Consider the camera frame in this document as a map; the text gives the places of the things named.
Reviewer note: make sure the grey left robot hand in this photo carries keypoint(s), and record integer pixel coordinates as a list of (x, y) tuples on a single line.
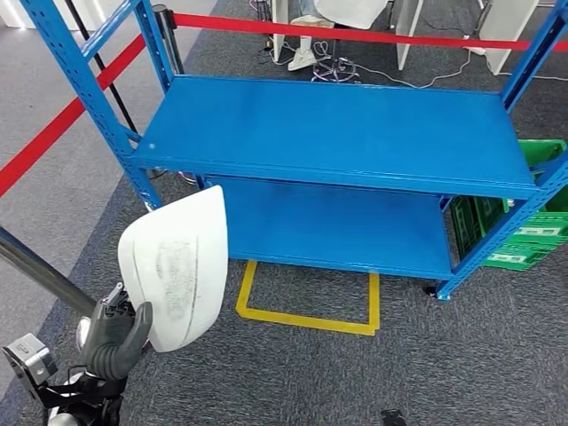
[(111, 347)]

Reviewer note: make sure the white plastic shell part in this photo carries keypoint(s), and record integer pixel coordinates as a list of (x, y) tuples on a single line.
[(177, 264)]

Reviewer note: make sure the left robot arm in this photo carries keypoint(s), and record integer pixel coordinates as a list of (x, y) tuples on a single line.
[(88, 400)]

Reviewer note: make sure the blue metal shelf rack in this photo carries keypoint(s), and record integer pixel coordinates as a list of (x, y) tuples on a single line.
[(333, 129)]

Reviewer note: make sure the dark grey metal pole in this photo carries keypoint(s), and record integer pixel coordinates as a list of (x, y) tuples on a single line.
[(40, 273)]

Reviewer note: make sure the short red barrier belt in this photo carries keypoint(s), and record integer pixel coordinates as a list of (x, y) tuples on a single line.
[(57, 126)]

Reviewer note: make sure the thin black rod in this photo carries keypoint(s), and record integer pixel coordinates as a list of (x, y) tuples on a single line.
[(106, 70)]

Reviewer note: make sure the black robot foot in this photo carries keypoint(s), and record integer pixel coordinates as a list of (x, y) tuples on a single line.
[(394, 418)]

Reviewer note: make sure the white desk panel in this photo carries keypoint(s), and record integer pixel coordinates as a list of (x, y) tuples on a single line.
[(279, 29), (508, 29), (408, 29)]

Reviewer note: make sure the chrome stool base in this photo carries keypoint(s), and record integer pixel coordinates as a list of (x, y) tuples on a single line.
[(335, 69)]

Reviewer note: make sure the person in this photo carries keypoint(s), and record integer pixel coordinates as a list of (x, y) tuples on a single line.
[(351, 10)]

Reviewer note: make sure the green plastic crate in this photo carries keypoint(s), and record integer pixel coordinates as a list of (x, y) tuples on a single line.
[(532, 241)]

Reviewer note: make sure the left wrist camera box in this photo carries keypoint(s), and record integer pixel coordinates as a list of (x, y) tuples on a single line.
[(29, 358)]

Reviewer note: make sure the black barrier stanchion post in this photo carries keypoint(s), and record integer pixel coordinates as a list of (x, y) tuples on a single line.
[(168, 41)]

